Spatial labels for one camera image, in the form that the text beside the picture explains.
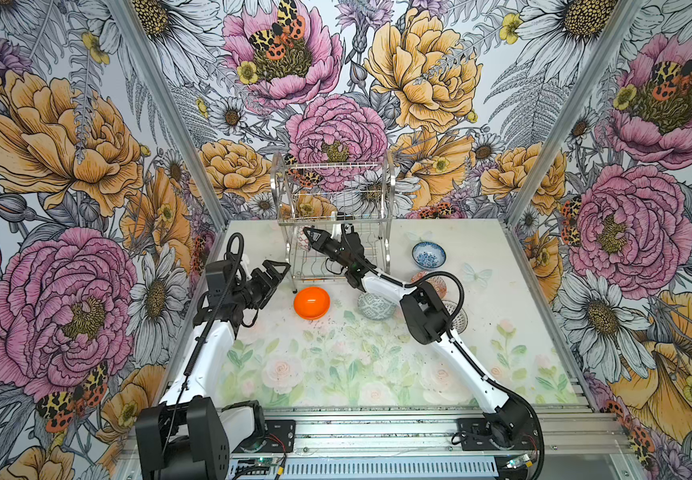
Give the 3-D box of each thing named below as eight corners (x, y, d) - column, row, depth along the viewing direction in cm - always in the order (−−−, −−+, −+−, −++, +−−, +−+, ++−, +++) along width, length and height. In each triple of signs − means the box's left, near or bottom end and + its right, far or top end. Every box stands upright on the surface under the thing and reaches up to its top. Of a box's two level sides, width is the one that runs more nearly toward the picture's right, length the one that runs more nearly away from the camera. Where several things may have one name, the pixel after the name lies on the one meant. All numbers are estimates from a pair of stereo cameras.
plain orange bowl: (295, 319, 96) (293, 312, 92) (298, 294, 102) (296, 286, 98) (329, 320, 96) (328, 312, 92) (331, 294, 102) (330, 286, 98)
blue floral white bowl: (412, 269, 110) (415, 260, 106) (409, 250, 116) (411, 241, 112) (444, 270, 110) (447, 261, 106) (439, 250, 116) (443, 241, 112)
